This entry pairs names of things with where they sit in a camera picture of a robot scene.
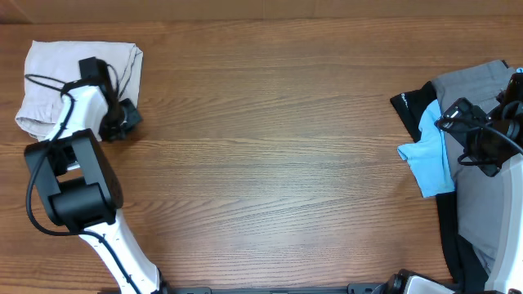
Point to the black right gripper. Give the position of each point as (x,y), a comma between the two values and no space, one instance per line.
(491,163)

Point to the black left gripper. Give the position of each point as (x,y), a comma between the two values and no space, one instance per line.
(108,135)

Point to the beige khaki shorts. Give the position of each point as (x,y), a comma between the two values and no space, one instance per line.
(52,64)

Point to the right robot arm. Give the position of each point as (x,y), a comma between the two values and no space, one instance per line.
(506,274)

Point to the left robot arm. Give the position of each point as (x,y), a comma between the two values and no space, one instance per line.
(73,190)

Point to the grey trousers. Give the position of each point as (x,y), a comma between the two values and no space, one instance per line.
(479,198)

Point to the light blue garment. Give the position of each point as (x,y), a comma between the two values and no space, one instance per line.
(427,156)

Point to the black garment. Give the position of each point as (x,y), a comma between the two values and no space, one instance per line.
(464,266)

